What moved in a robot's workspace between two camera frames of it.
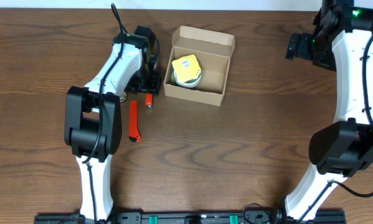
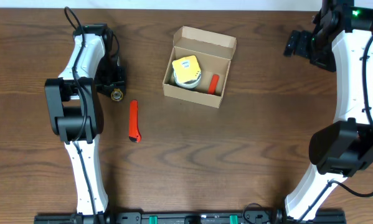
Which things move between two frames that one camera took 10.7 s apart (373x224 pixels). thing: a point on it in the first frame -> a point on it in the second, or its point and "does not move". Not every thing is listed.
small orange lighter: [149, 100] -> [212, 87]
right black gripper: [298, 46] does not move
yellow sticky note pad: [186, 68] does not move
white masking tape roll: [189, 83] does not move
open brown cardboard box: [213, 50] does not move
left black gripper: [153, 83] -> [112, 82]
